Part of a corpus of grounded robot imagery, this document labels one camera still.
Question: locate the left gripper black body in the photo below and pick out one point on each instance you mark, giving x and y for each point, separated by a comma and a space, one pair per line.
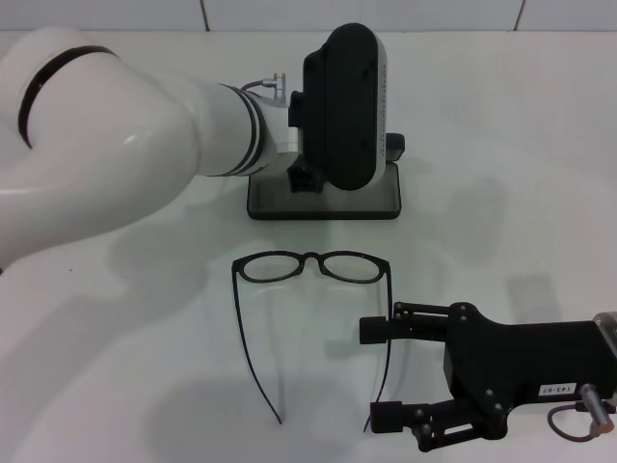
304, 181

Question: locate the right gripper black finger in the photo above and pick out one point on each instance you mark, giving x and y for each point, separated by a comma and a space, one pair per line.
373, 330
385, 417

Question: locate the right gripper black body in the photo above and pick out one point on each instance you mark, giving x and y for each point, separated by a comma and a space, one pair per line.
511, 362

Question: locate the black glasses case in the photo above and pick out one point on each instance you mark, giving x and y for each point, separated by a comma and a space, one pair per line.
347, 205

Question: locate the black glasses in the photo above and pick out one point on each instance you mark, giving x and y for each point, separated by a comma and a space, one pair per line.
314, 256

